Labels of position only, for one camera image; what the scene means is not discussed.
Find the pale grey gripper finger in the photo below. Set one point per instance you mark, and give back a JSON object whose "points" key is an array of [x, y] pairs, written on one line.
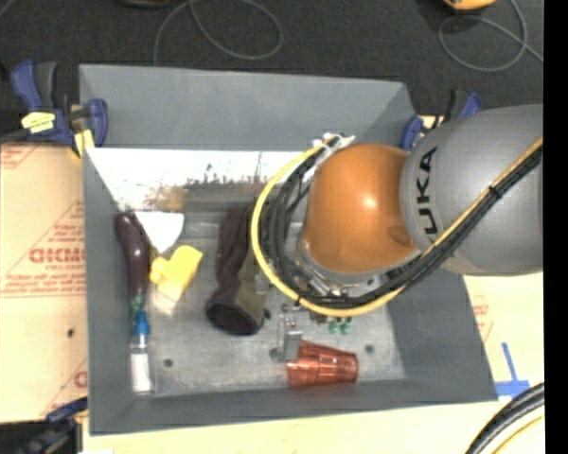
{"points": [[293, 343], [280, 338]]}

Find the orange clear plastic cup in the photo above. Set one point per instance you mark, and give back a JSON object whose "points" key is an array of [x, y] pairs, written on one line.
{"points": [[326, 364]]}

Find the olive green flat block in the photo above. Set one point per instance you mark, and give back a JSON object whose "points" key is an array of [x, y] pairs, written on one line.
{"points": [[253, 291]]}

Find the dark brown ribbed tube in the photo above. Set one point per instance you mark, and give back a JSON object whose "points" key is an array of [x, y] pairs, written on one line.
{"points": [[232, 263]]}

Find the yellow block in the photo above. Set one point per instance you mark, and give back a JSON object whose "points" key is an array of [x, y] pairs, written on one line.
{"points": [[177, 267]]}

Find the white bottle with blue cap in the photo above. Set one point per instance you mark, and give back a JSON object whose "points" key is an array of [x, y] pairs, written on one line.
{"points": [[141, 367]]}

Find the white triangular piece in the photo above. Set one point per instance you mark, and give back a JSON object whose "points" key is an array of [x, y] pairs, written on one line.
{"points": [[163, 230]]}

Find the purple toy eggplant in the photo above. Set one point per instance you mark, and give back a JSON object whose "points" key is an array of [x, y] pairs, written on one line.
{"points": [[135, 249]]}

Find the grey metal bin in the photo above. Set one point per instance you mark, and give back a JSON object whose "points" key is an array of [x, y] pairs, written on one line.
{"points": [[246, 111]]}

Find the brown cardboard board red print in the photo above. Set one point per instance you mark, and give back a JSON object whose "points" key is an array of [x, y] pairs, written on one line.
{"points": [[38, 277]]}

